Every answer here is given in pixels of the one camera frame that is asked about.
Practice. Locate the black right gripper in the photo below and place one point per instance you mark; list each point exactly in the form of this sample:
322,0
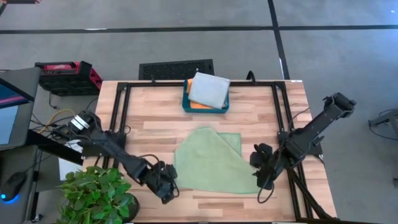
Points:
276,165

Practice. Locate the green potted plant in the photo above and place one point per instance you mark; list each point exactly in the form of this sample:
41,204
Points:
93,193

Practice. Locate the black plant pot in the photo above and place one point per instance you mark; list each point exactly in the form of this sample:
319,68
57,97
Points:
133,208

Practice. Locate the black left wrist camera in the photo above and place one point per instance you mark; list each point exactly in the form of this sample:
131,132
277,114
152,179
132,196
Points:
168,172

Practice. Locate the white paper sheet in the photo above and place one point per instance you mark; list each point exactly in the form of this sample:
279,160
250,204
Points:
66,168

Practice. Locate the green microfiber towel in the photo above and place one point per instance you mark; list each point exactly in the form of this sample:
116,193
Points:
211,161

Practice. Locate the black computer mouse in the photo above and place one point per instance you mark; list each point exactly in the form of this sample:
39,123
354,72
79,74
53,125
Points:
12,186

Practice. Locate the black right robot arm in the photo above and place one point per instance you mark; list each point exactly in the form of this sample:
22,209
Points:
317,127

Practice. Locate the black aluminium table frame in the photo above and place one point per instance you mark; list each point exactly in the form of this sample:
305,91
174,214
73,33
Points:
168,84

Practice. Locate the red and black toolbox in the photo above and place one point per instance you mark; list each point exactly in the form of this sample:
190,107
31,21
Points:
68,81

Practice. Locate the black floor tape strip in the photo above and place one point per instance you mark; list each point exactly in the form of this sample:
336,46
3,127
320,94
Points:
155,30
279,46

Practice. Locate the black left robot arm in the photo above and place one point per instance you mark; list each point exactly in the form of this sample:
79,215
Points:
109,146

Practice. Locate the grey side desk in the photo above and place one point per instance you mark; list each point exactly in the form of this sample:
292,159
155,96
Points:
12,158

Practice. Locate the grey metal stand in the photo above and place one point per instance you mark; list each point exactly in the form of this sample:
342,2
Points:
385,119

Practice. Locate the grey-framed computer monitor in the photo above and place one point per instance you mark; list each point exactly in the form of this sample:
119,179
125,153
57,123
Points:
12,124

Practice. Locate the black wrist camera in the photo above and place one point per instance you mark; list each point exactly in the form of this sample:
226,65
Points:
168,172
261,155

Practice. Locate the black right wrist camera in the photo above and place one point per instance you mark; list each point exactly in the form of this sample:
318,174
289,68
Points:
261,155

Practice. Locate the orange microfiber towel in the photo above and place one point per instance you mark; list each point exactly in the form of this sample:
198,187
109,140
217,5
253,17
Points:
200,105

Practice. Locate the grey waffle microfiber towel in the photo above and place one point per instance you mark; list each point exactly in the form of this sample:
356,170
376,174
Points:
209,90

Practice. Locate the black vent grate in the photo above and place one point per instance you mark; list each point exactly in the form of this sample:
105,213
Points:
174,70

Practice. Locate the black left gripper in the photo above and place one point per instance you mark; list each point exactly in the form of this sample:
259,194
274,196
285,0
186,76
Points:
157,186

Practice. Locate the teal plastic bin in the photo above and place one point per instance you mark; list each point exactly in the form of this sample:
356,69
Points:
222,110

